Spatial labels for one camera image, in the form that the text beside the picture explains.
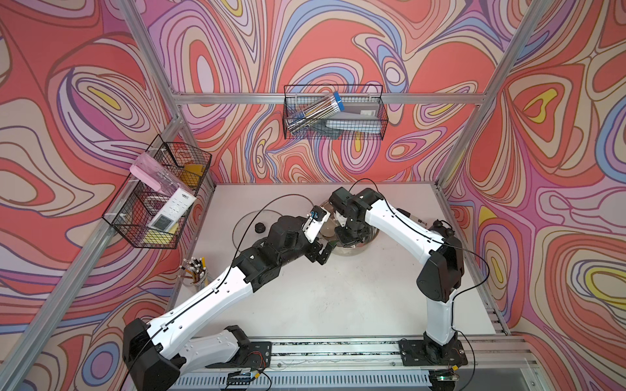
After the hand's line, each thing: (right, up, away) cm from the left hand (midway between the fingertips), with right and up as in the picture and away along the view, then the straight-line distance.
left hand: (328, 232), depth 70 cm
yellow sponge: (-51, -2, +3) cm, 51 cm away
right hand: (+8, -7, +13) cm, 17 cm away
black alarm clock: (+47, -2, +23) cm, 52 cm away
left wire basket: (-52, +8, +2) cm, 52 cm away
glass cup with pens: (-41, -12, +4) cm, 42 cm away
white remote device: (-45, +6, -1) cm, 45 cm away
